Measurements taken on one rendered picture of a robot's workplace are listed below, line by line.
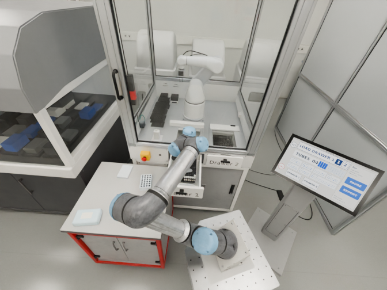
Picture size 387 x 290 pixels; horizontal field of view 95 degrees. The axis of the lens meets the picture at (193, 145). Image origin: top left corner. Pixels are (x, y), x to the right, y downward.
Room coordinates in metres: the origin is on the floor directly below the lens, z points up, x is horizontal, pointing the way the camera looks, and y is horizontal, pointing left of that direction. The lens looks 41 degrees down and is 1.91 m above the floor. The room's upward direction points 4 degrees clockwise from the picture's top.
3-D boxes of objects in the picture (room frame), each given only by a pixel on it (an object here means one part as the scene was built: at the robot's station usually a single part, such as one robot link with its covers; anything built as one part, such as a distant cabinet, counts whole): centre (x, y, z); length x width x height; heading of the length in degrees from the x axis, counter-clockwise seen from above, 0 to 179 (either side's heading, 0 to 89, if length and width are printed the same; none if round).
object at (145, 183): (0.82, 0.34, 0.78); 0.12 x 0.08 x 0.04; 10
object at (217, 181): (1.50, 0.00, 0.40); 1.03 x 0.95 x 0.80; 90
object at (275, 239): (0.81, -0.85, 0.51); 0.50 x 0.45 x 1.02; 144
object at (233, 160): (1.02, -0.26, 0.87); 0.29 x 0.02 x 0.11; 90
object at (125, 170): (0.92, 0.54, 0.77); 0.13 x 0.09 x 0.02; 178
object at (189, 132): (0.80, 0.03, 1.27); 0.09 x 0.08 x 0.11; 150
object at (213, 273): (0.40, -0.22, 0.38); 0.30 x 0.30 x 0.76; 20
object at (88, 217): (0.52, 0.64, 0.78); 0.15 x 0.10 x 0.04; 99
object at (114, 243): (0.73, 0.46, 0.38); 0.62 x 0.58 x 0.76; 90
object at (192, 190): (0.70, 0.05, 0.87); 0.29 x 0.02 x 0.11; 90
